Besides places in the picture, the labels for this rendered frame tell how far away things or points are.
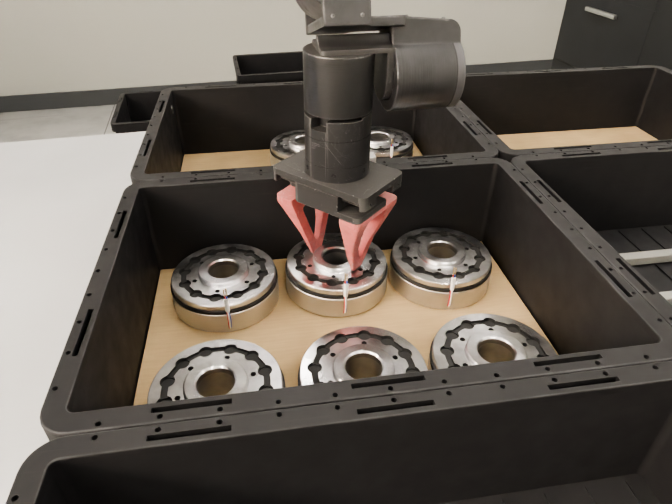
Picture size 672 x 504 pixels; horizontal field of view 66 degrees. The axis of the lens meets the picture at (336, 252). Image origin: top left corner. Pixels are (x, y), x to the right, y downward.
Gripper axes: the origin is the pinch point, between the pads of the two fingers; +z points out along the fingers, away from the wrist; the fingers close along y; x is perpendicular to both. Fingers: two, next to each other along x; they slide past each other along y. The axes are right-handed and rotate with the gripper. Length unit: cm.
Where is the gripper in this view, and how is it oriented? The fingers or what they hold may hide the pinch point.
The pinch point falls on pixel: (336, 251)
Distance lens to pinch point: 52.0
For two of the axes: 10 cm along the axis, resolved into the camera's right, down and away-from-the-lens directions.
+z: -0.1, 8.2, 5.7
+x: -5.9, 4.6, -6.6
